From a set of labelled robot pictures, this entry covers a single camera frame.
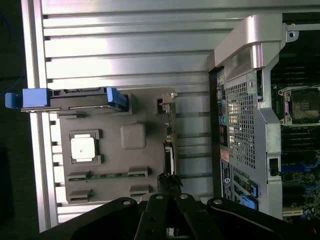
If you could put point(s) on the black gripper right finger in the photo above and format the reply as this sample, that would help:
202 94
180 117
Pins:
192 220

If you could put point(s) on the CPU socket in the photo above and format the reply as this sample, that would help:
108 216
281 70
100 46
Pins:
302 106

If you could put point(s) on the grey plastic parts rack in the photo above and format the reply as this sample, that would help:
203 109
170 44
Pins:
117 160

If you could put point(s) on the green motherboard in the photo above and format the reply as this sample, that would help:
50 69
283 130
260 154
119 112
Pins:
300 155

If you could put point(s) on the silver CPU chip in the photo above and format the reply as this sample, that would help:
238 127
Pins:
83 147

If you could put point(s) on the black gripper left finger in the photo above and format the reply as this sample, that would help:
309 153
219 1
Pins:
152 220

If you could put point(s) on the green RAM stick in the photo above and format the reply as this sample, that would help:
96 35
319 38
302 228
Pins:
110 176

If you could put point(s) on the open grey PC case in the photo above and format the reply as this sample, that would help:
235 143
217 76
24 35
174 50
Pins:
265 130

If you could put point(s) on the hard disk with blue carrier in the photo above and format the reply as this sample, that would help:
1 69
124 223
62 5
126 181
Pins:
75 98

